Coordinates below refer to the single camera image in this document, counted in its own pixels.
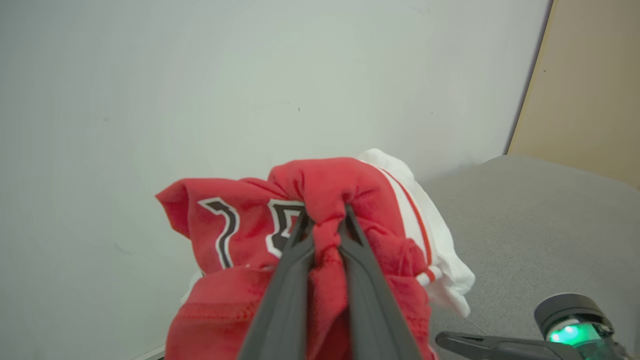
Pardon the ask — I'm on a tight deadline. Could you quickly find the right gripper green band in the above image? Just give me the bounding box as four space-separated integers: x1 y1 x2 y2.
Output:
434 293 629 360

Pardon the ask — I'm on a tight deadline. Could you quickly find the grey fabric sofa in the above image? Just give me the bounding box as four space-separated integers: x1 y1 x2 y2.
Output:
419 155 640 360

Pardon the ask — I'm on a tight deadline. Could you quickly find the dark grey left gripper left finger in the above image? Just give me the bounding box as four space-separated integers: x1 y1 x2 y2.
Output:
237 212 316 360

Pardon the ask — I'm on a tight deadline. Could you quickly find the red and white sports jersey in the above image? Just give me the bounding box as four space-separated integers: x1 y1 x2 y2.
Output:
155 148 476 360

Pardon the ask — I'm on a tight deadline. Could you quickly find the beige wooden panel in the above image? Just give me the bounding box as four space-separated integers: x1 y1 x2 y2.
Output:
507 0 640 190

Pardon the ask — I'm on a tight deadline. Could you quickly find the white and black baseboard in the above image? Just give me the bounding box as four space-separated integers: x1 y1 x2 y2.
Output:
132 345 167 360

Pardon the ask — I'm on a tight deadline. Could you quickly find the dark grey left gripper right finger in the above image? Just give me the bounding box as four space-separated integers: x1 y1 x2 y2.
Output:
338 204 424 360

